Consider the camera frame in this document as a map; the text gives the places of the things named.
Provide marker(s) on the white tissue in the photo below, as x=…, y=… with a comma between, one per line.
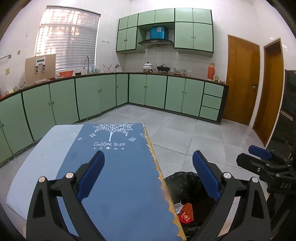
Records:
x=178, y=207

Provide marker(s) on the green upper kitchen cabinets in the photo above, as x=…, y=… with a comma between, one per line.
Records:
x=187, y=30

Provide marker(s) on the white cooking pot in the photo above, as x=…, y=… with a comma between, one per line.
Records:
x=147, y=68

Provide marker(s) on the light blue table mat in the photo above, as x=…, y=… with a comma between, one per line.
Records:
x=46, y=160

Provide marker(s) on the chrome sink faucet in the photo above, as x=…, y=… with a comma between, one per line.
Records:
x=86, y=65

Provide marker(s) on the green lower kitchen cabinets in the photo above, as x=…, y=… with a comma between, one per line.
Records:
x=28, y=114

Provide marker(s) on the blue tablecloth with tree print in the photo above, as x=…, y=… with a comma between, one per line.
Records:
x=127, y=201

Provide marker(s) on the black appliance at right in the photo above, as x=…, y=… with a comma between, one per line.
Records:
x=283, y=138

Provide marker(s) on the range hood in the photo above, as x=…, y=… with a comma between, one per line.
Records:
x=155, y=43

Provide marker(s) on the brown cardboard box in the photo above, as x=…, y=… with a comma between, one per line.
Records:
x=39, y=68

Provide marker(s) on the blue box above hood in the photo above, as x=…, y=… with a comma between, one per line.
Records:
x=160, y=32

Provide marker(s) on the brown wooden door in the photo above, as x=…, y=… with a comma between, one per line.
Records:
x=271, y=93
x=242, y=78

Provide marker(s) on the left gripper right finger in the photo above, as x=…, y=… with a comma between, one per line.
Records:
x=251, y=220

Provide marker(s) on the red basin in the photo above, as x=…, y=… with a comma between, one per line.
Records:
x=68, y=73

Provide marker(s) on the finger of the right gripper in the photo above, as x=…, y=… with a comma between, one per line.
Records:
x=259, y=152

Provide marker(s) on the red paper cup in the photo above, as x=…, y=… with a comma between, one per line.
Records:
x=185, y=217

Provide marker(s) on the orange thermos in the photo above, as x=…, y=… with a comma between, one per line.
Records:
x=211, y=71

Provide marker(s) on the black trash bin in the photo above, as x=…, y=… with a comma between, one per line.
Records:
x=187, y=187

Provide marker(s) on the black wok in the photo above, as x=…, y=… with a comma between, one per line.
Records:
x=163, y=69

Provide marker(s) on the window with white blinds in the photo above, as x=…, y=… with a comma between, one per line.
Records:
x=69, y=33

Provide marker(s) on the green kitchen cabinets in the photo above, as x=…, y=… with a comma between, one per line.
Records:
x=187, y=30
x=28, y=114

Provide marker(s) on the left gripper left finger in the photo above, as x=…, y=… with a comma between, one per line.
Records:
x=45, y=220

